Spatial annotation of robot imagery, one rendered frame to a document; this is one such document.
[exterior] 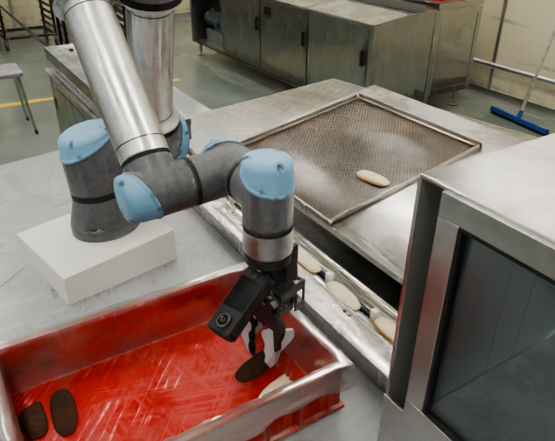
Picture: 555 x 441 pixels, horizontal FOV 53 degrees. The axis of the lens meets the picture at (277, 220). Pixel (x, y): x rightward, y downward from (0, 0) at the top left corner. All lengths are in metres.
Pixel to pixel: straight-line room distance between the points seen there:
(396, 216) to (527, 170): 0.73
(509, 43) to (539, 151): 4.74
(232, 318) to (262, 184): 0.21
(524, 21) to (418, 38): 1.23
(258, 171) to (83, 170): 0.53
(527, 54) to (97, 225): 4.47
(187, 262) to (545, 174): 0.86
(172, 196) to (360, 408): 0.45
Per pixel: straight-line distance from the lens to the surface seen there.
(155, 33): 1.06
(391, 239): 1.22
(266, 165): 0.75
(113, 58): 0.87
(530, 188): 0.55
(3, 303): 1.25
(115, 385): 1.00
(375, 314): 1.06
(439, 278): 0.56
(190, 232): 1.38
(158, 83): 1.12
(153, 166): 0.80
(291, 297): 0.90
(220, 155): 0.84
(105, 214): 1.23
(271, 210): 0.77
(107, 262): 1.19
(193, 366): 1.01
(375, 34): 4.03
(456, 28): 4.84
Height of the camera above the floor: 1.53
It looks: 30 degrees down
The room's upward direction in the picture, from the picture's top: 1 degrees clockwise
